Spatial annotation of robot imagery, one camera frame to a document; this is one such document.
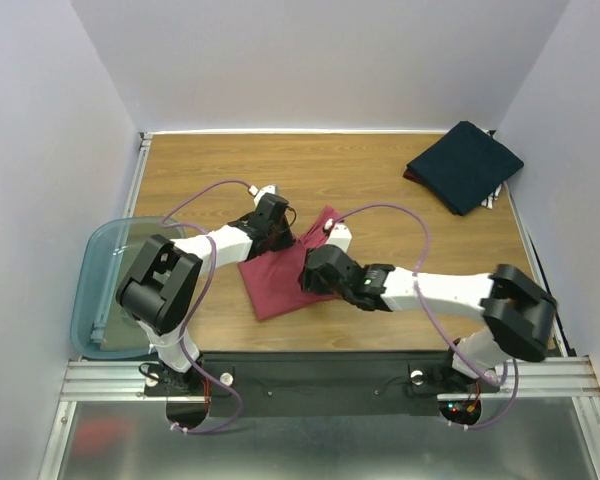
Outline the red tank top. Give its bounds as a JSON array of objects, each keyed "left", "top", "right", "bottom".
[{"left": 238, "top": 206, "right": 339, "bottom": 322}]

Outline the aluminium frame rail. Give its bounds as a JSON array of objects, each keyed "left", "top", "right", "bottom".
[{"left": 122, "top": 132, "right": 154, "bottom": 218}]

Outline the clear blue plastic bin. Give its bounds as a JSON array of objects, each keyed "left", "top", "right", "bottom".
[{"left": 70, "top": 216, "right": 185, "bottom": 361}]

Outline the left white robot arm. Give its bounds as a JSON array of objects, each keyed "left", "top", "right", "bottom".
[{"left": 115, "top": 192, "right": 295, "bottom": 395}]

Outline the folded dark red garment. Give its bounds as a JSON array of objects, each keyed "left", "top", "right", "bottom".
[{"left": 403, "top": 170, "right": 421, "bottom": 184}]

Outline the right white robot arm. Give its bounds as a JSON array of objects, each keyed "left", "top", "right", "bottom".
[{"left": 299, "top": 245, "right": 557, "bottom": 390}]

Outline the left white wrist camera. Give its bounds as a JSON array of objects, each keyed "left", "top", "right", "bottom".
[{"left": 248, "top": 184, "right": 278, "bottom": 205}]

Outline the folded white patterned garment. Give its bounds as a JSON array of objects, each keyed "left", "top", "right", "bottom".
[{"left": 481, "top": 183, "right": 504, "bottom": 210}]

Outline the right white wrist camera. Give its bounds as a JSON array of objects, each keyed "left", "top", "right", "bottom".
[{"left": 323, "top": 219, "right": 352, "bottom": 252}]

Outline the folded navy tank top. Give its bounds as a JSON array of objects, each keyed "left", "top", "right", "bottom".
[{"left": 404, "top": 121, "right": 524, "bottom": 216}]

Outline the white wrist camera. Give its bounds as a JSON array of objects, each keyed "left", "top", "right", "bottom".
[
  {"left": 323, "top": 219, "right": 352, "bottom": 252},
  {"left": 248, "top": 184, "right": 278, "bottom": 205}
]

